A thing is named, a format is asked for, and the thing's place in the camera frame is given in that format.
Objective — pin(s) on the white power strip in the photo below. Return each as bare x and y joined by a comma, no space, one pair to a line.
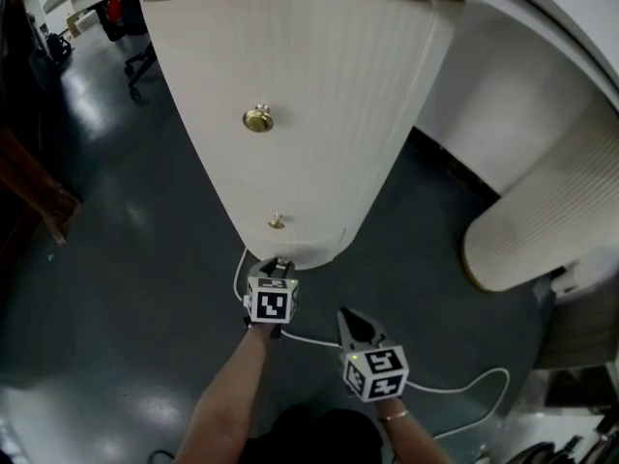
566,277

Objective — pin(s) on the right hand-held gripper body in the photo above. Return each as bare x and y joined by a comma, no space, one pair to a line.
379,375

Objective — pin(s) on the cardboard box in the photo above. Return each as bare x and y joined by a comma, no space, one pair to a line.
76,23

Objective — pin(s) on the red object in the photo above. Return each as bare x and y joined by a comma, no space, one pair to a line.
113,7

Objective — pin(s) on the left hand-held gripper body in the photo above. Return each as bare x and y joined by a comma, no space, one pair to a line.
271,305

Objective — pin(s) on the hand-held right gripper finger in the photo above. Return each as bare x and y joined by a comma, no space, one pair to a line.
342,336
379,339

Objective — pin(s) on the white large drawer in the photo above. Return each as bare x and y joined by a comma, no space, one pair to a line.
319,254

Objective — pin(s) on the person's right forearm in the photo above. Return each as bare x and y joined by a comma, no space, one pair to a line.
411,438

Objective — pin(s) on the white cabinet with brass knobs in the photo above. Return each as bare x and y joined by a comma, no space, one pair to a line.
532,220

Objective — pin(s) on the black office chair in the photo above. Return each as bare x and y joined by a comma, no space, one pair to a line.
133,41

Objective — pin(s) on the person's black clothed body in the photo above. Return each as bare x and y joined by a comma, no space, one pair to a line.
314,435

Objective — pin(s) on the person's left forearm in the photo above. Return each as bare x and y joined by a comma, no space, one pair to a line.
222,394

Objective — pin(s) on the dark wooden staircase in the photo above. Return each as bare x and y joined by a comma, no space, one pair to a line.
24,172

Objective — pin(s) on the black floor equipment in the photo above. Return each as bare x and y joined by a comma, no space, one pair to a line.
53,46

